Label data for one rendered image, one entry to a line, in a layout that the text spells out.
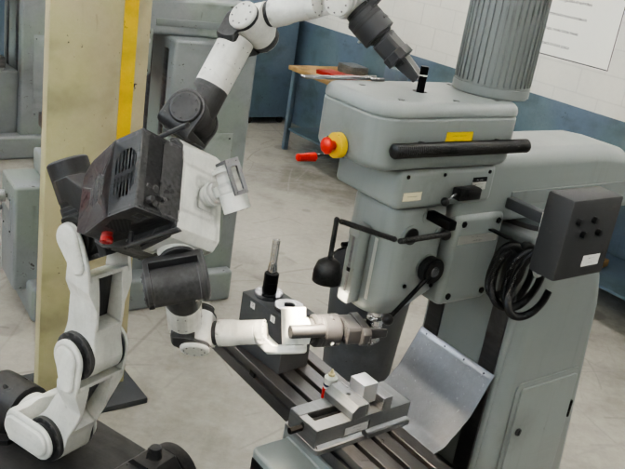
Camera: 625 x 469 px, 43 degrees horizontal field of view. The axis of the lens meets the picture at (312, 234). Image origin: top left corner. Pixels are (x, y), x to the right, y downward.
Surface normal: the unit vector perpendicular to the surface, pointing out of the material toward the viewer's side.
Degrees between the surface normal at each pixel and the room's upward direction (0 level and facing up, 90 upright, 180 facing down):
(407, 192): 90
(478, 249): 90
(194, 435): 0
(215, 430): 0
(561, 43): 90
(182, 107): 61
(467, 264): 90
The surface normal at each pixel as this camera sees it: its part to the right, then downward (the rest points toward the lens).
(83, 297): -0.62, 0.55
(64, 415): -0.55, 0.22
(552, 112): -0.81, 0.09
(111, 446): 0.15, -0.92
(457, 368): -0.65, -0.33
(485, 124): 0.57, 0.37
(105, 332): 0.80, 0.40
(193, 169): 0.78, -0.22
